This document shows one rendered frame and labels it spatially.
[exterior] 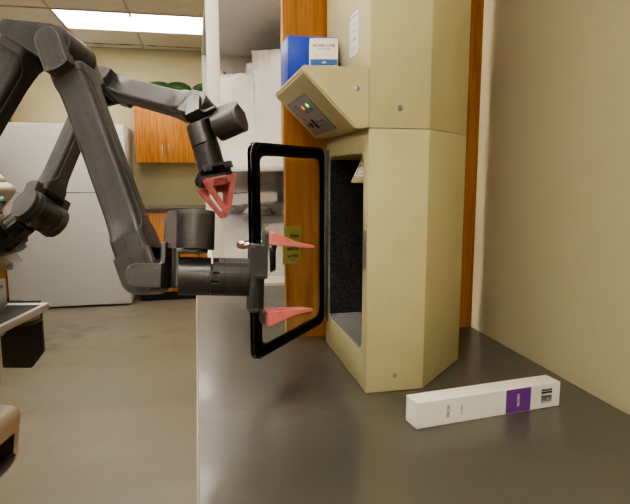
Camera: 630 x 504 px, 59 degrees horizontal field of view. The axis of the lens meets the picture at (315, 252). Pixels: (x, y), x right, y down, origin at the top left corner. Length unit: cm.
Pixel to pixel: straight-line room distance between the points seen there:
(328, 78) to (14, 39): 49
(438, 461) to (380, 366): 26
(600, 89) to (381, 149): 42
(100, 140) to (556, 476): 80
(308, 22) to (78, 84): 60
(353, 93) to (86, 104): 42
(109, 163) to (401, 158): 48
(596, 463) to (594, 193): 50
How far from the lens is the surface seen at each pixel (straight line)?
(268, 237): 83
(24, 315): 133
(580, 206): 119
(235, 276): 83
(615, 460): 93
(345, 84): 97
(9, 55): 104
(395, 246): 100
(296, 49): 116
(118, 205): 89
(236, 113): 119
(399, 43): 101
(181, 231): 84
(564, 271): 123
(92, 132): 93
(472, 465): 85
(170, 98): 136
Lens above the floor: 134
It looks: 8 degrees down
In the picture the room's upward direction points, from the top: straight up
